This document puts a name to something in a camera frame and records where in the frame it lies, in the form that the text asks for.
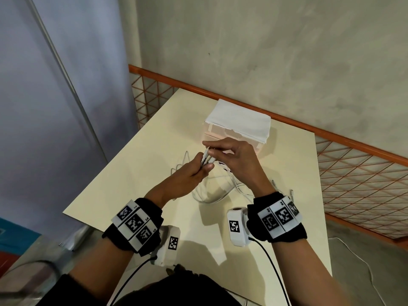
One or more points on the person's left forearm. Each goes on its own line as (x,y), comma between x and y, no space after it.
(102,274)

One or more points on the person's left hand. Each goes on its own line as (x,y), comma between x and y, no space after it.
(181,184)

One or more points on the person's black shirt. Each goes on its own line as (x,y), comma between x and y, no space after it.
(175,290)

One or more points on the person's right hand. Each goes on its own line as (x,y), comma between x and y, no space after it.
(245,165)

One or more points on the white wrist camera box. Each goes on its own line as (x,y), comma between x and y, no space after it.
(237,227)
(167,246)

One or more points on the person's right forearm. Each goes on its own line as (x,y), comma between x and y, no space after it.
(306,274)

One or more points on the white folded cloth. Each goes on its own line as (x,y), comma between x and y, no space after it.
(239,121)

